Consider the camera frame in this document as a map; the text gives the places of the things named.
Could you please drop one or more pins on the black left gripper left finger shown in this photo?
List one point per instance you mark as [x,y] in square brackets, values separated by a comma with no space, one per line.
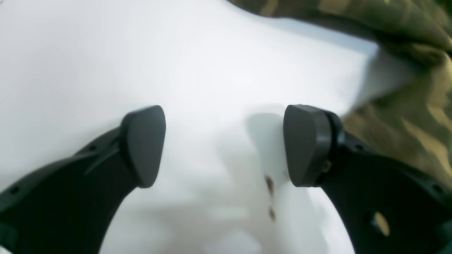
[66,207]

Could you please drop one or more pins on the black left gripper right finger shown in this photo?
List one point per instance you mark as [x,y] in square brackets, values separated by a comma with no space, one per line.
[386,206]

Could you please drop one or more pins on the camouflage T-shirt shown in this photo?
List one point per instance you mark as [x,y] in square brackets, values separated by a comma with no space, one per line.
[412,123]

